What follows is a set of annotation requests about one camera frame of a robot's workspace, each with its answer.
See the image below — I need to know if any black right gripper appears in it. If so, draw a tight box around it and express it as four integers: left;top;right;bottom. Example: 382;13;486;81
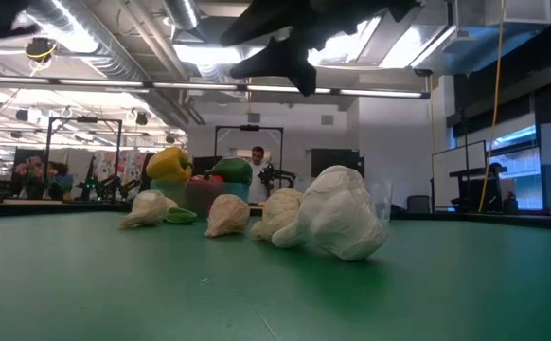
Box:
218;0;423;99

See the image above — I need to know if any green bell pepper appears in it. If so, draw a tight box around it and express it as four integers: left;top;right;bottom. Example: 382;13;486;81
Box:
203;156;255;187

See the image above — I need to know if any red bell pepper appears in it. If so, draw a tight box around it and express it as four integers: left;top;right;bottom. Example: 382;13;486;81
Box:
187;173;227;186

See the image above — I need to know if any yellow bell pepper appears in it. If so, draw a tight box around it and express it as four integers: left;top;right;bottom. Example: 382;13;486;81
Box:
145;145;195;185

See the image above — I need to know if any white garlic bulb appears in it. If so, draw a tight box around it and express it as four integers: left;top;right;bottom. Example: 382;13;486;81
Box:
270;164;389;262

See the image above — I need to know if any small green pepper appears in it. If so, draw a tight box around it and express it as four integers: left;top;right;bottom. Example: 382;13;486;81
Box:
164;206;199;225

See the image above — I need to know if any suspended linear light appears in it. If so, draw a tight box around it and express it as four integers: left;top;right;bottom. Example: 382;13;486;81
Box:
0;74;432;100

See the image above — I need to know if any black monitor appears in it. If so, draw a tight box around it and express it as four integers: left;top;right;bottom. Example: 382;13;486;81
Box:
310;148;365;179

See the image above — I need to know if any person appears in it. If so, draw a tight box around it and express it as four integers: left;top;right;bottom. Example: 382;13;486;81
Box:
248;145;272;205

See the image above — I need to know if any teal translucent plastic basket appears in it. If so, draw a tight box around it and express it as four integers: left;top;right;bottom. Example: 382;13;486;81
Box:
150;179;252;219

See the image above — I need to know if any clear plastic basket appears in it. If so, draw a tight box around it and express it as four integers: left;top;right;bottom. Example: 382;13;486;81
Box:
364;178;395;224

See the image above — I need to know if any black office chair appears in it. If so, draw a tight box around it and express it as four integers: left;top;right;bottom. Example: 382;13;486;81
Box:
405;194;432;214

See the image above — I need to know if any whiteboard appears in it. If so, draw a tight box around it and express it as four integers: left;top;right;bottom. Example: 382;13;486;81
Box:
430;139;489;213

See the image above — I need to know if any black desk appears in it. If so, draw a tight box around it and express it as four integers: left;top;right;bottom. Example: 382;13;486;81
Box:
448;163;511;214

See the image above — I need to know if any flower picture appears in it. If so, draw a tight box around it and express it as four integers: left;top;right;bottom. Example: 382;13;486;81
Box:
12;149;76;200

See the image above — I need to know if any green table mat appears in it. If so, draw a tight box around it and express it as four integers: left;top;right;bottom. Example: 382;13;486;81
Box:
0;210;551;341

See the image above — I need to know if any black rig frame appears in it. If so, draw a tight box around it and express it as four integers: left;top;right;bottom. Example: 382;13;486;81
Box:
43;116;124;203
213;125;285;190

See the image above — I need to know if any silver ventilation duct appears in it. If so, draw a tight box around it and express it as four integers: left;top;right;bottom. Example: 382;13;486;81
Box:
19;0;205;129

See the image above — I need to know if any yellow hanging cable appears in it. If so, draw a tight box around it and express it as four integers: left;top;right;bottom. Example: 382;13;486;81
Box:
477;0;507;214

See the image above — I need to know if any black ceiling camera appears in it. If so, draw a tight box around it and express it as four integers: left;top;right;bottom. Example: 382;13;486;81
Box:
24;36;58;63

